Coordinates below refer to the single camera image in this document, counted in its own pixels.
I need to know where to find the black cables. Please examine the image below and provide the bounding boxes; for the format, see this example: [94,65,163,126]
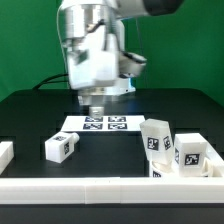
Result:
[32,72,71,90]

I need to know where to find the white fiducial marker sheet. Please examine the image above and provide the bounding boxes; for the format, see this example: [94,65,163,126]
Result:
[61,115,145,132]

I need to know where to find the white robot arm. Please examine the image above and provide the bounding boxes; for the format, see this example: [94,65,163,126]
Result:
[58,0,184,118]

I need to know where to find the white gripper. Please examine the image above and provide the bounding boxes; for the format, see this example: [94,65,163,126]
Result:
[66,34,147,118]

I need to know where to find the white U-shaped fence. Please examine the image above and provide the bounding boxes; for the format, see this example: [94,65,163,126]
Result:
[0,147,224,204]

